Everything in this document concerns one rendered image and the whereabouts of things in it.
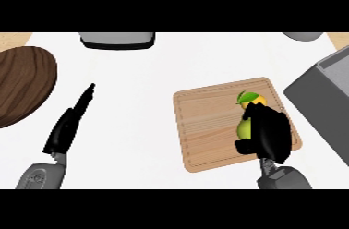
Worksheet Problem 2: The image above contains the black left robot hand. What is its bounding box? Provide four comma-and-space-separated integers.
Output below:
42, 82, 97, 156

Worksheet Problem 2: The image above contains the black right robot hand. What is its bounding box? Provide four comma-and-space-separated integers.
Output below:
234, 102, 292, 165

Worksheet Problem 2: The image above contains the yellow-green pear with leaf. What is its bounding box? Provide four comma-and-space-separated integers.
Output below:
236, 90, 270, 140

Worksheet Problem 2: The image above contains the pale wooden cutting board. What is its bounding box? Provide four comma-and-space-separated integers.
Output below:
172, 77, 305, 174

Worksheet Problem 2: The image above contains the grey box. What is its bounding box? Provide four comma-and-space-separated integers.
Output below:
283, 44, 349, 167

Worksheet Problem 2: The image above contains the dark brown wooden oval board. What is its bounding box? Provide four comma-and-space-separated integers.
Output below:
0, 45, 60, 129

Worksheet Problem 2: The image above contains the grey appliance with black base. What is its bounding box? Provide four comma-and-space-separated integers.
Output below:
79, 31, 157, 51

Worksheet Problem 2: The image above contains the grey rounded object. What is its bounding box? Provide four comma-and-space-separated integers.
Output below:
281, 31, 326, 42

